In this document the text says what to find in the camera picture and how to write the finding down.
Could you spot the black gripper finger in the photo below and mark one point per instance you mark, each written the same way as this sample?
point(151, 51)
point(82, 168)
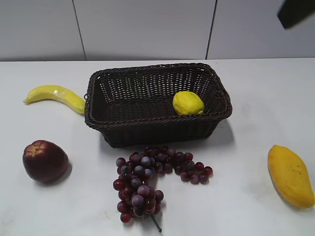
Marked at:
point(293, 12)

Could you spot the yellow lemon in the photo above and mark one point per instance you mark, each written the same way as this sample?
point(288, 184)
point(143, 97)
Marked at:
point(188, 103)

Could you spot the dark woven wicker basket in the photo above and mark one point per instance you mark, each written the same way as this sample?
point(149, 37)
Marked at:
point(133, 106)

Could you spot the yellow mango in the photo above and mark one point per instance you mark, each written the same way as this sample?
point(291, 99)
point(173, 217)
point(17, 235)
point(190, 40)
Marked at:
point(290, 177)

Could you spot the purple grape bunch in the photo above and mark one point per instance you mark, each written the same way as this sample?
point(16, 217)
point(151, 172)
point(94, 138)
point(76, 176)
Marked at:
point(138, 197)

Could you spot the yellow banana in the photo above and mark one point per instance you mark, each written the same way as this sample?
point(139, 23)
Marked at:
point(56, 93)

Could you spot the dark red apple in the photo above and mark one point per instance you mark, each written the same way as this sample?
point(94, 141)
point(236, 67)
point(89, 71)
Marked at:
point(45, 161)

